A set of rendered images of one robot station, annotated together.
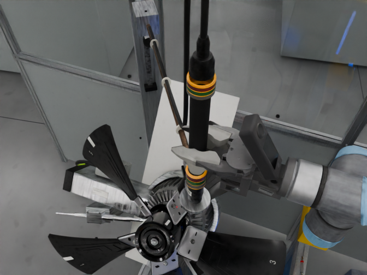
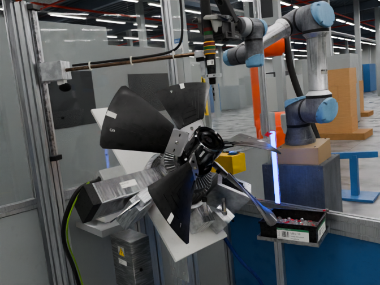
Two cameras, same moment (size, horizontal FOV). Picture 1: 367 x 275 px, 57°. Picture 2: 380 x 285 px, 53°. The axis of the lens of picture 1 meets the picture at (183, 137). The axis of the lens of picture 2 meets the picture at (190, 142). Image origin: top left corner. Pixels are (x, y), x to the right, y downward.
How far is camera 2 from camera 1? 1.47 m
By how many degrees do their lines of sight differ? 68
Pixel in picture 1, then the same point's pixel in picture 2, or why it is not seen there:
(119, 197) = (145, 177)
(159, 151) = (127, 156)
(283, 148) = not seen: hidden behind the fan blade
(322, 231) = (259, 47)
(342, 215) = (259, 27)
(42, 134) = not seen: outside the picture
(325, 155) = not seen: hidden behind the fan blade
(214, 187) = (201, 100)
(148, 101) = (54, 180)
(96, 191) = (124, 184)
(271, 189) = (237, 32)
